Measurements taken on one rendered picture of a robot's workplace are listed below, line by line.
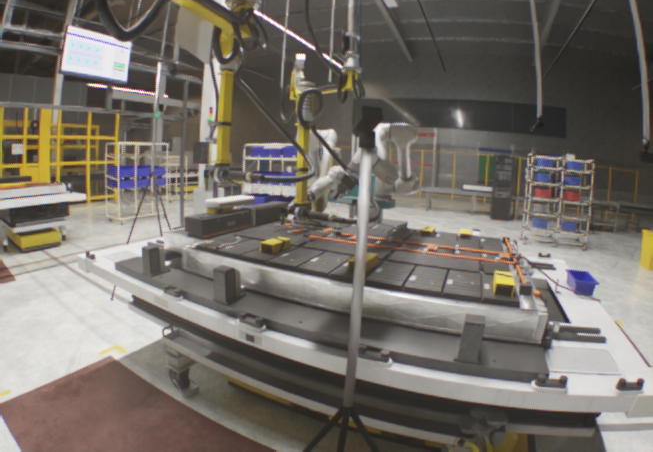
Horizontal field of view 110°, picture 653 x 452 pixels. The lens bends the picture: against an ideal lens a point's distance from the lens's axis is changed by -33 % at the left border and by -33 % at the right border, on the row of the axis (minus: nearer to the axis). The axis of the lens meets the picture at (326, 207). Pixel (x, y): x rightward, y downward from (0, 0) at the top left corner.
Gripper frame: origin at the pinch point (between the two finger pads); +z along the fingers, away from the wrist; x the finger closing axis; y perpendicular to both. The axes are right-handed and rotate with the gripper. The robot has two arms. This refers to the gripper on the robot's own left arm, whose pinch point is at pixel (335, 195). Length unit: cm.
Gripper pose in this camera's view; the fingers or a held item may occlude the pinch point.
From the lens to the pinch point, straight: 197.3
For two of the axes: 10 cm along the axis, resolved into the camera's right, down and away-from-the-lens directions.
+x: -5.4, -4.3, -7.2
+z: -6.0, 8.0, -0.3
